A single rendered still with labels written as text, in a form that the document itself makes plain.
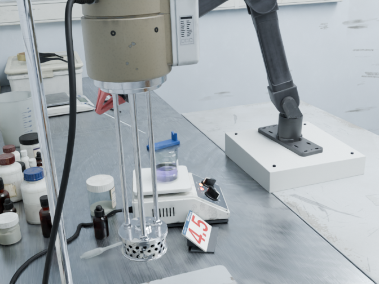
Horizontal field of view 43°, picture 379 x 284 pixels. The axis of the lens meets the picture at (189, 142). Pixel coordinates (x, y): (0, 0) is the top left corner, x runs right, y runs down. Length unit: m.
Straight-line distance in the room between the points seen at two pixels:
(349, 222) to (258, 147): 0.33
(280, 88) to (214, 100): 1.48
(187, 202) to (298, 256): 0.24
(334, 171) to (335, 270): 0.38
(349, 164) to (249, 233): 0.37
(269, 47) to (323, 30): 1.75
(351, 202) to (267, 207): 0.19
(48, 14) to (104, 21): 1.83
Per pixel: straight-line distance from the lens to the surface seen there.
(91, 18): 0.56
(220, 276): 0.85
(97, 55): 0.55
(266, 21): 1.17
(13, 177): 1.18
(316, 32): 2.90
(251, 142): 1.28
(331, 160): 1.21
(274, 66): 1.20
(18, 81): 2.04
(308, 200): 1.12
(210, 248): 0.93
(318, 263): 0.91
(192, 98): 2.63
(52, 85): 2.05
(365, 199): 1.15
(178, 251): 0.93
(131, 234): 0.66
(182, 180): 1.01
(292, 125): 1.25
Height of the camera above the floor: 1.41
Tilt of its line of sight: 21 degrees down
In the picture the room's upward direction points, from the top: 2 degrees counter-clockwise
